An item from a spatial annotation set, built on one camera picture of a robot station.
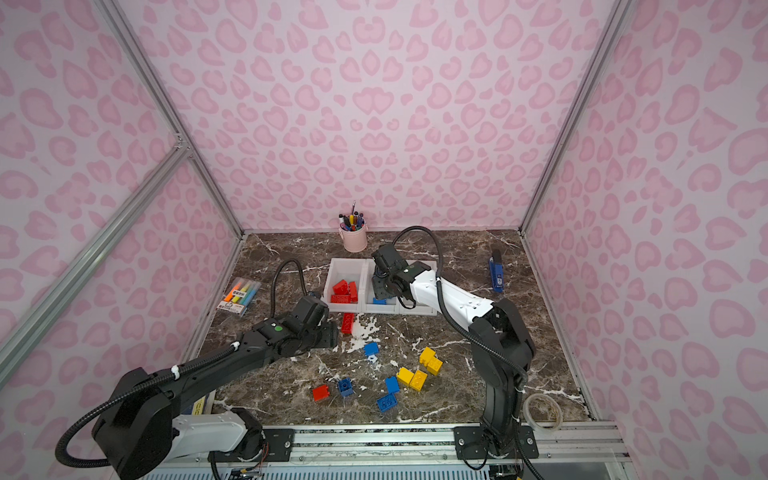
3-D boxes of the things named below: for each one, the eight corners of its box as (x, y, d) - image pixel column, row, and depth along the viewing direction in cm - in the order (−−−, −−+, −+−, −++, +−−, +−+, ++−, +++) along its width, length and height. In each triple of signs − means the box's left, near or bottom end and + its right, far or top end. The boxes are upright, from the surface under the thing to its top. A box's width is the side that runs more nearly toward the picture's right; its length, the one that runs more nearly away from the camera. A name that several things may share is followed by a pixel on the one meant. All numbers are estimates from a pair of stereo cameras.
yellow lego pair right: (434, 377, 86) (435, 373, 83) (417, 358, 89) (417, 354, 86) (444, 367, 87) (446, 363, 85) (427, 349, 91) (428, 345, 88)
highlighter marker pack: (217, 311, 100) (215, 308, 99) (238, 280, 108) (235, 276, 107) (244, 316, 99) (242, 313, 97) (263, 284, 107) (261, 280, 105)
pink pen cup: (352, 258, 114) (347, 232, 104) (338, 243, 119) (332, 217, 109) (372, 246, 118) (370, 220, 108) (358, 232, 123) (354, 206, 113)
